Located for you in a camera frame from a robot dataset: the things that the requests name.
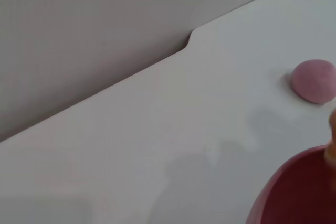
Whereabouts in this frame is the pink plastic bowl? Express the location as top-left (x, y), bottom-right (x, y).
top-left (245, 145), bottom-right (336, 224)

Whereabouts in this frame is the orange striped bread roll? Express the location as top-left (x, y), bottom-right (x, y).
top-left (324, 108), bottom-right (336, 162)

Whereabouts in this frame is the pink round bun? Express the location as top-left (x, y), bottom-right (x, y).
top-left (291, 59), bottom-right (336, 105)

